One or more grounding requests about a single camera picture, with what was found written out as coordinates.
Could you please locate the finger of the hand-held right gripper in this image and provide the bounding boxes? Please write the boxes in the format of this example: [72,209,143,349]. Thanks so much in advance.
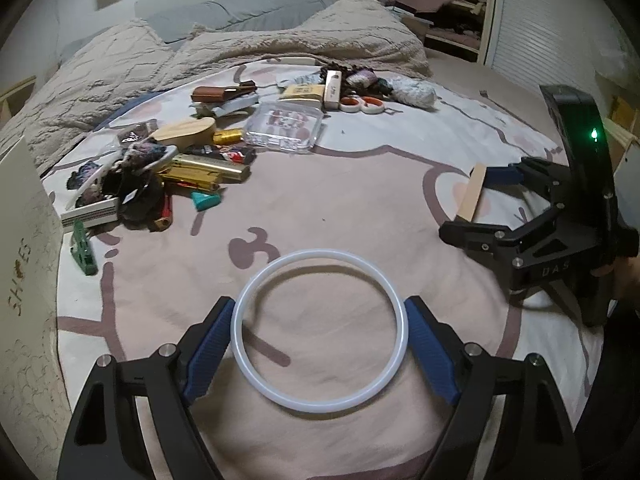
[485,156,573,208]
[439,207,566,273]

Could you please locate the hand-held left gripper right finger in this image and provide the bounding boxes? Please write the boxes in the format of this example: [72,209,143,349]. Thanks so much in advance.
[404,296,583,480]

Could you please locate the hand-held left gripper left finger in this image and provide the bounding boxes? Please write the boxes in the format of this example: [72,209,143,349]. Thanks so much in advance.
[56,296,236,480]

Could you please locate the wooden stick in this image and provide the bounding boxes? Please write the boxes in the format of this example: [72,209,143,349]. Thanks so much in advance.
[457,164,487,221]

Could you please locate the white yarn ball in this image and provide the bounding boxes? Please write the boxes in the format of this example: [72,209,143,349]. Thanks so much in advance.
[390,75,437,109]

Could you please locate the white silicone ring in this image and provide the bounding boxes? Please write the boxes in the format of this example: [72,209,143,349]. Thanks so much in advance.
[231,248,409,414]

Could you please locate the teal plastic piece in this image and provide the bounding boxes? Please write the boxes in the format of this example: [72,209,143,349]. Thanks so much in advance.
[191,191,221,212]

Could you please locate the white shoe box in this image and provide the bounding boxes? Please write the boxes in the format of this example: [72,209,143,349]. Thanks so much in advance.
[0,135,68,466]

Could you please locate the person's right hand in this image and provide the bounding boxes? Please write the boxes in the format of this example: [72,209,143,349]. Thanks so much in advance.
[591,255,640,306]

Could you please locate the light wooden side furniture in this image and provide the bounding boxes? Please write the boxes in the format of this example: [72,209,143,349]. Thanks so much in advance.
[607,95,640,171]

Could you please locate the pink white printed bedsheet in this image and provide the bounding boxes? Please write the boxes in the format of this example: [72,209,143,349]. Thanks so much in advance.
[42,55,616,480]

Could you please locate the open wooden shelf unit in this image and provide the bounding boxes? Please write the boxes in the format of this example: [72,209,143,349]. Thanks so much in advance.
[372,0,496,63]

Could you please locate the dark crocheted pile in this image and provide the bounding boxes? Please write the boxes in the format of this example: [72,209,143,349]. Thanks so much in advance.
[320,62,393,97]

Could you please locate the white louvred door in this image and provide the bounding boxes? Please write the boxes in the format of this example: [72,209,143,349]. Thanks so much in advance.
[487,0,616,106]

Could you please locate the green plastic clip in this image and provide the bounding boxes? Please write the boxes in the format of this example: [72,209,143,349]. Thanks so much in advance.
[71,220,97,277]

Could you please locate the pink purple yarn ball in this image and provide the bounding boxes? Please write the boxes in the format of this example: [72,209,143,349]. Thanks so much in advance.
[346,69,377,89]

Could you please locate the small white flat box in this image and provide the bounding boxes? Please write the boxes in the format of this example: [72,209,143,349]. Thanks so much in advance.
[60,197,119,232]

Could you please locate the gold metallic case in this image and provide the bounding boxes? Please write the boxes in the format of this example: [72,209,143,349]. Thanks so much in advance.
[159,154,251,191]

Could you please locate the long beige box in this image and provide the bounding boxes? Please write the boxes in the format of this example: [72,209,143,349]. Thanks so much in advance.
[324,72,344,109]

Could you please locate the dark printed pack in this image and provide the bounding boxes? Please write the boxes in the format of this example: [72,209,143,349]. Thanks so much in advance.
[187,144,256,162]

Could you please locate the purple crocheted piece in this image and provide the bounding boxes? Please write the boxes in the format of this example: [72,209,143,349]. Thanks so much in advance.
[122,141,178,173]

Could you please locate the dark teal crocheted piece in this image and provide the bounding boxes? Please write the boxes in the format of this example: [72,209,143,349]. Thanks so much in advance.
[67,160,104,196]

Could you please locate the yellow tissue pack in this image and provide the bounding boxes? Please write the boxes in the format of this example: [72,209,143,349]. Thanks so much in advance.
[279,84,325,103]

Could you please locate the light wooden block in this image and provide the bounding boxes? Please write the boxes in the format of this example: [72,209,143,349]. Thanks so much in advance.
[149,117,217,147]

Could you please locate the clear plastic box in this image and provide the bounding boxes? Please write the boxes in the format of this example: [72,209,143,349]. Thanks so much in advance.
[244,100,324,154]

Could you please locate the black printed card packet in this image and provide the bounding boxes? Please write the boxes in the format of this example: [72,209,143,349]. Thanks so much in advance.
[114,120,158,148]

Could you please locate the grey flat case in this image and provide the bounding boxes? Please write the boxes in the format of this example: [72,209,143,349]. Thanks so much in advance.
[192,96,259,117]

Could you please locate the brown leather case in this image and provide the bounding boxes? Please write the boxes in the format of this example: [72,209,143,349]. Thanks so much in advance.
[191,83,258,104]

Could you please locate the beige fluffy blanket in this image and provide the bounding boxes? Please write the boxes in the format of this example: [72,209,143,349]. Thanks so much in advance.
[0,0,432,171]

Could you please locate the grey pillow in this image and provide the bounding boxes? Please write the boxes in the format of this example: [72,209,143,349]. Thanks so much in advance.
[134,0,346,43]

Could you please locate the orange-handled scissors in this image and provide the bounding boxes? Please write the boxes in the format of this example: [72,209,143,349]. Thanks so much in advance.
[339,94,387,114]

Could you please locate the wooden bed frame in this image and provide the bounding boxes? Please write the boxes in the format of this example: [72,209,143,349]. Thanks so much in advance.
[0,76,38,131]

